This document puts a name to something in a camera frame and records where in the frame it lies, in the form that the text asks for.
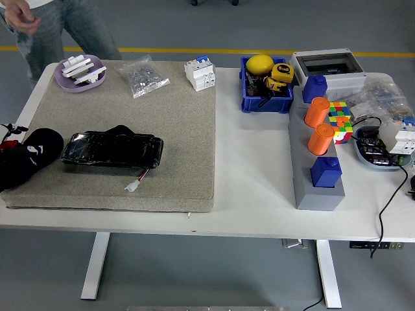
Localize person's right hand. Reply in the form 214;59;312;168
5;0;42;36

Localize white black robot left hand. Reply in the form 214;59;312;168
0;122;29;152

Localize black table control panel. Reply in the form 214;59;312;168
349;241;405;250

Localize person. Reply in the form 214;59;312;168
0;0;123;88

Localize white plastic strip stack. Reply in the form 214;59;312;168
61;59;95;78

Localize purple bowl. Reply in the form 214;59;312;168
54;54;108;94

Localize white T-shaped plastic piece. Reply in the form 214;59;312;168
71;66;108;86

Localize clear bag of screws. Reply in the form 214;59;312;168
115;54;171;100

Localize white table leg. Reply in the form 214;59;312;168
316;240;343;309
80;232;111;301

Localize grey-brown mat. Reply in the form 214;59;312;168
0;59;217;213

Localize white circuit breaker blue switches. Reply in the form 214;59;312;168
184;54;217;93

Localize yellow ball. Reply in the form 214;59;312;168
245;54;275;77

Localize blue plastic bin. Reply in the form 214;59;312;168
239;56;294;114

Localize yellow black tape measure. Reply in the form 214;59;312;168
262;76;288;95

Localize yellow round tape measure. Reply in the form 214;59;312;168
270;63;295;82

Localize blue block with knob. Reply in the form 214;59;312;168
310;156;343;189
302;73;329;104

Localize orange cylinder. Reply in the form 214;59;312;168
307;122;336;156
303;96;331;128

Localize grey block holder base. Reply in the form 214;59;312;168
287;93;346;212

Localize grey distribution box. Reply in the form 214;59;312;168
289;48;368;98

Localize multicolour puzzle cube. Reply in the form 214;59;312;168
327;100;354;145

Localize small clear bag white label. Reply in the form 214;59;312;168
350;102;377;119

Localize blue-grey bowl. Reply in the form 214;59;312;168
352;125;412;172

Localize large clear bag of parts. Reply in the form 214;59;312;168
327;73;411;126

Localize white circuit breaker stack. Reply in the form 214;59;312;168
378;117;415;155

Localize wire with white connector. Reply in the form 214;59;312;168
125;167;152;194

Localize black strap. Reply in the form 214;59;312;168
257;92;276;108

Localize metal bracket under table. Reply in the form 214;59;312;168
281;238;309;249

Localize black floor cable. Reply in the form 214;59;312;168
303;296;326;311

